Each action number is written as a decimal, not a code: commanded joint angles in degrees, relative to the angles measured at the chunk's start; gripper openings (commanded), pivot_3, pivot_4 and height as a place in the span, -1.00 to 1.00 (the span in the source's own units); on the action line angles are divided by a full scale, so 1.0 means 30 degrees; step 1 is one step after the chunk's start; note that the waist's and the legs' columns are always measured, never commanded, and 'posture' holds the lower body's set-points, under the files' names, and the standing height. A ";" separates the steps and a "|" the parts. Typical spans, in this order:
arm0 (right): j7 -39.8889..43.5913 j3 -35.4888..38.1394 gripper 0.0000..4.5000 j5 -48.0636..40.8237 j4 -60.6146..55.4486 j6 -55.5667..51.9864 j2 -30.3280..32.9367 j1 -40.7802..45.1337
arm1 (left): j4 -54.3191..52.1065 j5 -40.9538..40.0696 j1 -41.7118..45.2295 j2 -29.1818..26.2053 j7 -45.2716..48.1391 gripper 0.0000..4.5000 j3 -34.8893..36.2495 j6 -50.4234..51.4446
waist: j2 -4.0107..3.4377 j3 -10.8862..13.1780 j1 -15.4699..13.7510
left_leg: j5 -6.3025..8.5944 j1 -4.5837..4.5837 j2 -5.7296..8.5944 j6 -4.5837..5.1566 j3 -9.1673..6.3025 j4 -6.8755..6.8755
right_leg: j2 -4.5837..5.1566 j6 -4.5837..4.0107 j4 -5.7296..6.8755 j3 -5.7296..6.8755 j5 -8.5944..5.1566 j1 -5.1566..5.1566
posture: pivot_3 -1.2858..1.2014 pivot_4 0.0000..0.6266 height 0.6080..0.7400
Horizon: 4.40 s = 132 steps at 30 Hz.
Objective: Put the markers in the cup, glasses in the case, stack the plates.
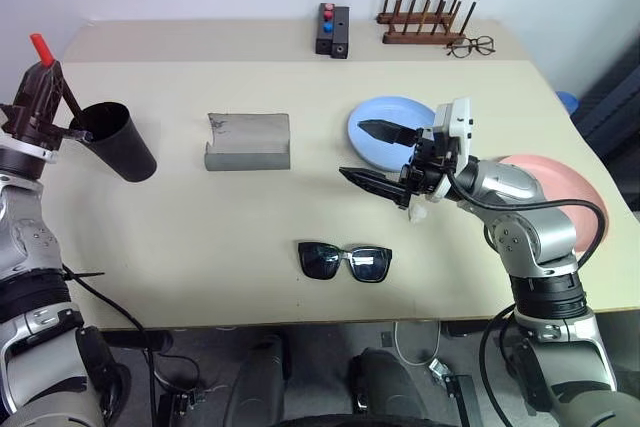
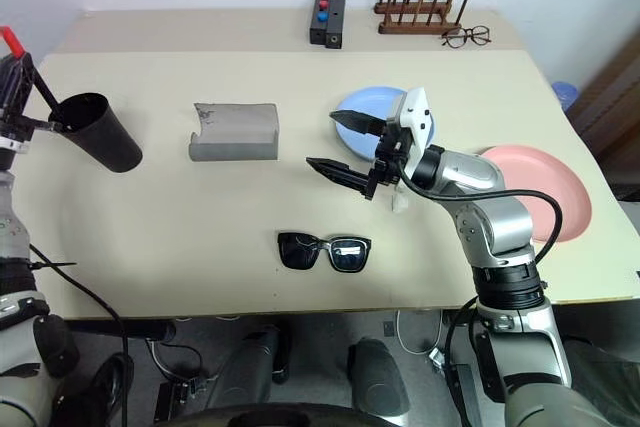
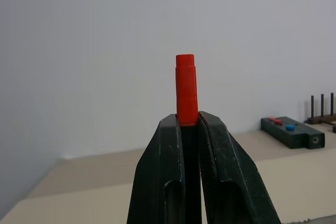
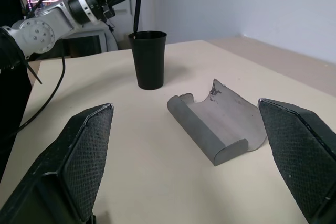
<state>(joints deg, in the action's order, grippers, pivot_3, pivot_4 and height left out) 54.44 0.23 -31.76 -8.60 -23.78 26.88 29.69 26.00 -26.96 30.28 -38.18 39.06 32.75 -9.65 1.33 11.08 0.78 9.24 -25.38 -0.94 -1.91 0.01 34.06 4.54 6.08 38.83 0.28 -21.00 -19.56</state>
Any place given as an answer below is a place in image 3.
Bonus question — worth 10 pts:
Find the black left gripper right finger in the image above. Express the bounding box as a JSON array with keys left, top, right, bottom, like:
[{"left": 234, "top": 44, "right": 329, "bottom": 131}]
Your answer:
[{"left": 198, "top": 111, "right": 281, "bottom": 224}]

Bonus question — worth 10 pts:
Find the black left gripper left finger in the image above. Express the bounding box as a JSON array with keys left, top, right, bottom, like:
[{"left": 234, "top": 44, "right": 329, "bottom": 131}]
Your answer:
[{"left": 127, "top": 114, "right": 186, "bottom": 224}]

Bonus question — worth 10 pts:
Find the red plastic peg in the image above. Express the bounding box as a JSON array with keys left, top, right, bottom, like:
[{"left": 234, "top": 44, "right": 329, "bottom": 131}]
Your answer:
[{"left": 175, "top": 54, "right": 203, "bottom": 224}]

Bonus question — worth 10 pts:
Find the dark green button box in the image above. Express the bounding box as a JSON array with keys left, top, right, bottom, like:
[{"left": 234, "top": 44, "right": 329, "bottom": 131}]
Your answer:
[{"left": 260, "top": 116, "right": 326, "bottom": 150}]

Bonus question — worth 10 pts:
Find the dark wooden peg rack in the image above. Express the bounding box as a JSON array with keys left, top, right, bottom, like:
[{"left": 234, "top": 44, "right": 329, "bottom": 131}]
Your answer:
[{"left": 304, "top": 92, "right": 336, "bottom": 133}]

